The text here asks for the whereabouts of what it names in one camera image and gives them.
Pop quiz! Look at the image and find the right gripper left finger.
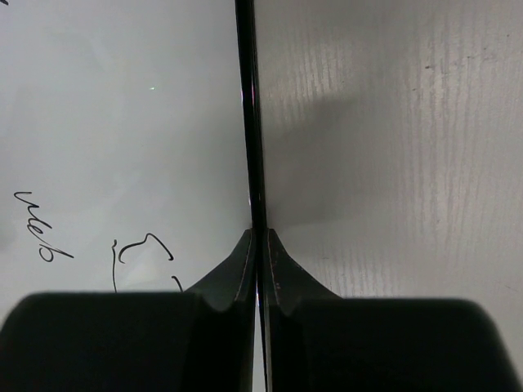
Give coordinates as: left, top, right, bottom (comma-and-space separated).
1, 230, 257, 391

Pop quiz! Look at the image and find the white whiteboard black frame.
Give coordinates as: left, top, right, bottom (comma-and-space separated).
0, 0, 273, 392

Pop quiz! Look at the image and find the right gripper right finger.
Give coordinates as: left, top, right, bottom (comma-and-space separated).
263, 230, 522, 391

